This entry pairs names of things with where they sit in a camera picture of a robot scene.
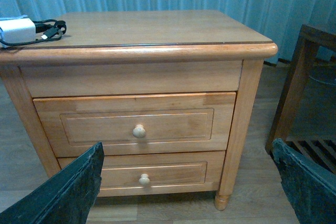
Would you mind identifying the light wooden nightstand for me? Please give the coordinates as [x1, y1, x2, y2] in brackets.
[1, 10, 278, 210]

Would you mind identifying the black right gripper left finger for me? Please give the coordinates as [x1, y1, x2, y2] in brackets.
[1, 142, 104, 223]

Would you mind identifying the white charger adapter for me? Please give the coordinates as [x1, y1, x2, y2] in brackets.
[1, 15, 36, 43]

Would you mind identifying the dark wooden side table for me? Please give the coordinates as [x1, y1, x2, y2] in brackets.
[265, 24, 335, 173]

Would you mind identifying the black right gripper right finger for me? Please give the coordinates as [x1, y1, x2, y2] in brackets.
[272, 138, 335, 223]

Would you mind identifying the black charger cable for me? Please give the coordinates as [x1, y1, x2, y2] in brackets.
[0, 18, 67, 48]

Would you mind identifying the round wooden knob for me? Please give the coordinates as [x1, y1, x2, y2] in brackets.
[139, 174, 150, 186]
[132, 124, 146, 138]

